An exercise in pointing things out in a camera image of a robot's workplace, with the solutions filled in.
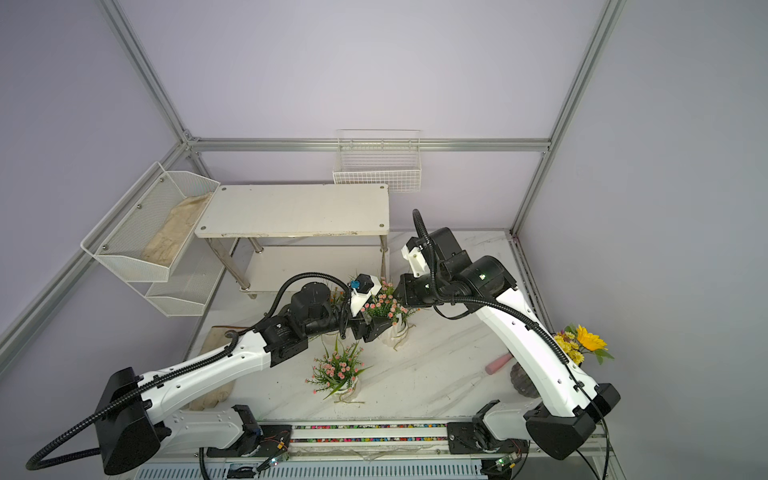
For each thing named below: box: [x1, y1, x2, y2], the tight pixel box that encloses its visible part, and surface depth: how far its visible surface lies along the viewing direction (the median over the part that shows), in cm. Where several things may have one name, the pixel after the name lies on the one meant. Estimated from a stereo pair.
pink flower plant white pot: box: [361, 277, 421, 351], surface depth 63 cm
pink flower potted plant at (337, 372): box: [305, 335, 373, 403], surface depth 74 cm
